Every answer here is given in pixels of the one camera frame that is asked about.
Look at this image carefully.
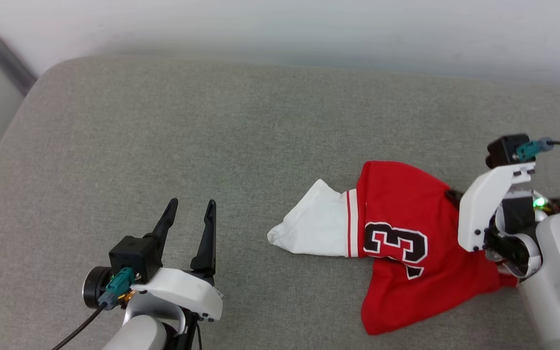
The right camera cable teal connector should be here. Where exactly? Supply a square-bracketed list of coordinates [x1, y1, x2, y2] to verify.
[515, 137, 560, 162]

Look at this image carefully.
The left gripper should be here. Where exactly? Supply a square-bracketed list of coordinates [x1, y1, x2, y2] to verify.
[83, 198, 224, 350]

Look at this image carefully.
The red basketball jersey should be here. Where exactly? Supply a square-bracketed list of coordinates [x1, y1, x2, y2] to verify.
[267, 160, 520, 336]

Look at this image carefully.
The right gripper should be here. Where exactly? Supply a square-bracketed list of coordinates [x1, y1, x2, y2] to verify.
[445, 163, 560, 280]

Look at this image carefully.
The left camera cable teal connector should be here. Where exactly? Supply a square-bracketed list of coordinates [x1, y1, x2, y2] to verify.
[51, 267, 137, 350]

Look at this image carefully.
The grey fabric sofa cushion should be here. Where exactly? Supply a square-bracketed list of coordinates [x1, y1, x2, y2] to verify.
[0, 55, 560, 350]

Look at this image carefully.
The camera cable teal connector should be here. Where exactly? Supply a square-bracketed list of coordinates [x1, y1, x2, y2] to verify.
[515, 137, 560, 162]
[51, 267, 137, 350]

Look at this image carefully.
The grey metal pole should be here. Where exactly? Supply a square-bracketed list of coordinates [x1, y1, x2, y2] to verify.
[0, 0, 38, 96]

